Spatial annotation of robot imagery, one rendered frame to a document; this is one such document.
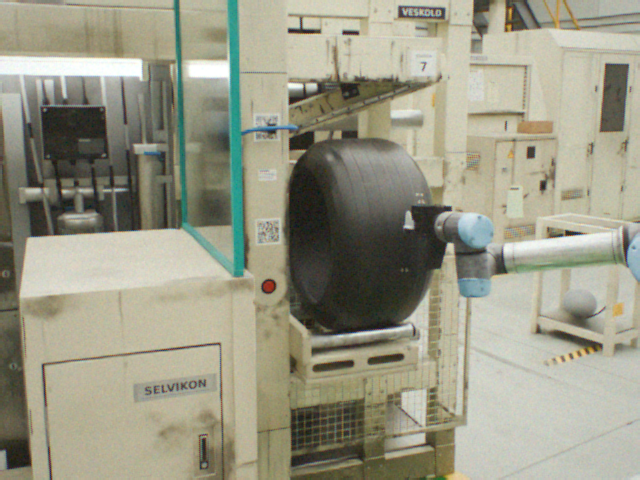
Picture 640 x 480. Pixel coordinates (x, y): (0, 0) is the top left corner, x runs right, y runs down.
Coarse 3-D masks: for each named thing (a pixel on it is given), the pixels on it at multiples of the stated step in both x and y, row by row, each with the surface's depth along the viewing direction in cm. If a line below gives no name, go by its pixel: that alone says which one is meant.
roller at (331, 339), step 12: (396, 324) 216; (408, 324) 217; (312, 336) 206; (324, 336) 207; (336, 336) 208; (348, 336) 209; (360, 336) 211; (372, 336) 212; (384, 336) 213; (396, 336) 215; (408, 336) 217; (312, 348) 206; (324, 348) 208
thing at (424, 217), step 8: (416, 208) 184; (424, 208) 181; (432, 208) 181; (440, 208) 175; (448, 208) 176; (416, 216) 184; (424, 216) 181; (432, 216) 179; (416, 224) 184; (424, 224) 181; (432, 224) 175; (424, 232) 181; (432, 232) 175; (440, 240) 177
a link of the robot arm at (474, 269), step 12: (456, 252) 166; (468, 252) 164; (480, 252) 164; (456, 264) 167; (468, 264) 164; (480, 264) 164; (492, 264) 170; (468, 276) 165; (480, 276) 164; (468, 288) 165; (480, 288) 165
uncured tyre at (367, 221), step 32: (320, 160) 205; (352, 160) 200; (384, 160) 203; (320, 192) 243; (352, 192) 194; (384, 192) 196; (320, 224) 247; (352, 224) 192; (384, 224) 194; (320, 256) 246; (352, 256) 193; (384, 256) 194; (416, 256) 198; (320, 288) 240; (352, 288) 196; (384, 288) 198; (416, 288) 202; (320, 320) 214; (352, 320) 205; (384, 320) 210
